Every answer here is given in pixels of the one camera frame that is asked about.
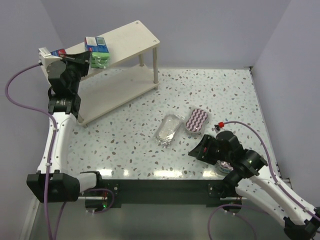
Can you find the silver mesh scourer pack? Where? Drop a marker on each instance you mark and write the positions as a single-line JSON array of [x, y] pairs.
[[168, 129]]

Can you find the Vileda pack with barcode label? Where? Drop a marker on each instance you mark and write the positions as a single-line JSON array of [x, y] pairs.
[[99, 51]]

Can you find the small pink wavy sponge pack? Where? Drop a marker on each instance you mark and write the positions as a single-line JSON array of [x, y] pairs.
[[224, 167]]

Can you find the beige two-tier wooden shelf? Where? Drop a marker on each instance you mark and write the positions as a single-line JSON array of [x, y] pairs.
[[133, 40]]

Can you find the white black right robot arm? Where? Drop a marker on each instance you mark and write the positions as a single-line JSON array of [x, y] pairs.
[[252, 178]]

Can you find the pink brown wavy sponge pack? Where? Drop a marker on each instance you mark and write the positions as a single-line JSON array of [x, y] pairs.
[[196, 121]]

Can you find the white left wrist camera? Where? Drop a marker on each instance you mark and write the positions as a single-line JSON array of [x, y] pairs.
[[46, 58]]

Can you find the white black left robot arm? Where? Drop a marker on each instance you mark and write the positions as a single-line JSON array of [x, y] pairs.
[[52, 183]]

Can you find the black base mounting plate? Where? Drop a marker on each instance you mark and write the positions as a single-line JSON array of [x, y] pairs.
[[160, 192]]

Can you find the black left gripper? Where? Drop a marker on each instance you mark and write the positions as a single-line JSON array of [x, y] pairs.
[[81, 63]]

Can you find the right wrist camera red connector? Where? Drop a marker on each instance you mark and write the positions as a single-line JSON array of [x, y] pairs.
[[219, 126]]

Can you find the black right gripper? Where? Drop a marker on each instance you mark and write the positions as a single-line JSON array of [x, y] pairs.
[[204, 150]]

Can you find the large blue Vileda sponge pack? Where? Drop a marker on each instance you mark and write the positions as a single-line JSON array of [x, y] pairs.
[[58, 53]]

